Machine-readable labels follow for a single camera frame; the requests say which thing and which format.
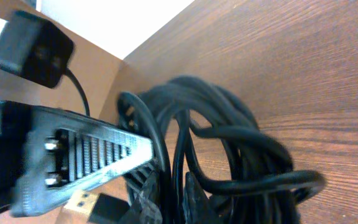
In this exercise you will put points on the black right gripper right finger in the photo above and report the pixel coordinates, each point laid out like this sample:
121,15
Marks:
196,207

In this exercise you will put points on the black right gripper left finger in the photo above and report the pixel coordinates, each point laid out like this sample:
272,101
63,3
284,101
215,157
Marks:
144,203

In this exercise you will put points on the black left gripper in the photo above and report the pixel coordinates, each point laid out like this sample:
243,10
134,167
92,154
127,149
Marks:
53,153

